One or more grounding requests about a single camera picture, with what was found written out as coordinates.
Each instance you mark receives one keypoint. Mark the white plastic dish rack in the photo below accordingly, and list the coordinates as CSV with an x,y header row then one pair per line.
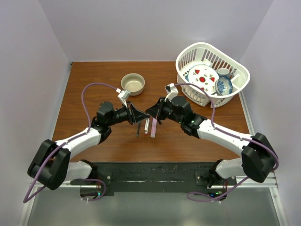
x,y
202,53

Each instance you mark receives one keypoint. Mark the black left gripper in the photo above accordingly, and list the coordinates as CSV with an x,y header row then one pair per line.
x,y
131,111

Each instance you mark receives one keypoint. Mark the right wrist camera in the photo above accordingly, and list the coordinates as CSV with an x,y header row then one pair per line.
x,y
171,91

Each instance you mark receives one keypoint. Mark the green pen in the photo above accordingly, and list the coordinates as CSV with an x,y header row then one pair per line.
x,y
138,129

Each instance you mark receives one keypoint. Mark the blue floral bowl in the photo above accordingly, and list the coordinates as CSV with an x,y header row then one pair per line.
x,y
223,86

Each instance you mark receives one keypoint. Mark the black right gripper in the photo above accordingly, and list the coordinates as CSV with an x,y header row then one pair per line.
x,y
156,110

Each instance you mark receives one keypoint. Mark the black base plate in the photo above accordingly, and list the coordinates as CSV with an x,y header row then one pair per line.
x,y
151,177

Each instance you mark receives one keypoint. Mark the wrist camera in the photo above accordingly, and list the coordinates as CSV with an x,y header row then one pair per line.
x,y
123,96
171,91

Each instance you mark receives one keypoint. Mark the white mug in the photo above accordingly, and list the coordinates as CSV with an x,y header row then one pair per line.
x,y
223,72

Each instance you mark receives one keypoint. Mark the white red marker pen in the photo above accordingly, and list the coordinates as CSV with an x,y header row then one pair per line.
x,y
146,127

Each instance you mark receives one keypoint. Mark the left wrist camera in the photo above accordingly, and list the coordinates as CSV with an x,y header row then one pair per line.
x,y
123,96

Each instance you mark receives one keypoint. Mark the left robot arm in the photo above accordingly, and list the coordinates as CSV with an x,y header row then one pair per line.
x,y
51,165

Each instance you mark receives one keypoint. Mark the beige ceramic bowl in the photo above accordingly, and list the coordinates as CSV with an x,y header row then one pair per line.
x,y
134,83

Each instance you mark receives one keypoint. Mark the watermelon pattern plate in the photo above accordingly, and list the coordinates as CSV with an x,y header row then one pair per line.
x,y
204,77

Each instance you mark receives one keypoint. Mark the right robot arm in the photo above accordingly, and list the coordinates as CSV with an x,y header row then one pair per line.
x,y
256,156

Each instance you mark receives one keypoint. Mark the pink highlighter pen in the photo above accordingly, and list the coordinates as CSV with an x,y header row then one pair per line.
x,y
153,128

